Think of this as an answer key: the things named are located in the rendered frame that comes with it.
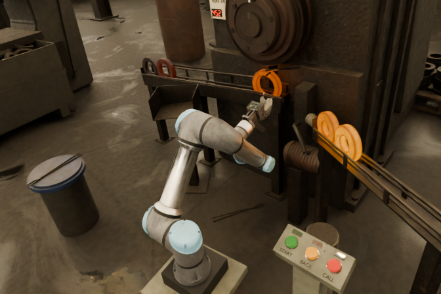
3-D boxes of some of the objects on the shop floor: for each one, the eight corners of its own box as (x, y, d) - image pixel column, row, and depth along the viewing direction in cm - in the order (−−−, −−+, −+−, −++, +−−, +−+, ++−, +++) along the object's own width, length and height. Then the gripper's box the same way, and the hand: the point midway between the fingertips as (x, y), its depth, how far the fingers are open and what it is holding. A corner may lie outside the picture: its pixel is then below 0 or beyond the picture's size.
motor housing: (293, 206, 205) (294, 134, 177) (325, 222, 192) (333, 147, 164) (281, 219, 197) (281, 146, 170) (315, 237, 184) (320, 161, 156)
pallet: (322, 87, 343) (325, 46, 320) (357, 62, 391) (361, 25, 368) (457, 119, 268) (473, 69, 245) (479, 84, 315) (495, 39, 293)
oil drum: (186, 46, 517) (177, -15, 471) (214, 51, 481) (207, -14, 435) (157, 58, 481) (144, -7, 435) (185, 65, 445) (173, -5, 399)
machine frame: (270, 116, 303) (263, -120, 212) (394, 155, 238) (462, -162, 147) (217, 155, 259) (180, -121, 168) (352, 216, 194) (412, -183, 103)
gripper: (252, 120, 151) (276, 90, 160) (237, 115, 157) (261, 86, 166) (256, 132, 157) (279, 103, 166) (241, 127, 163) (264, 99, 172)
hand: (270, 101), depth 167 cm, fingers closed
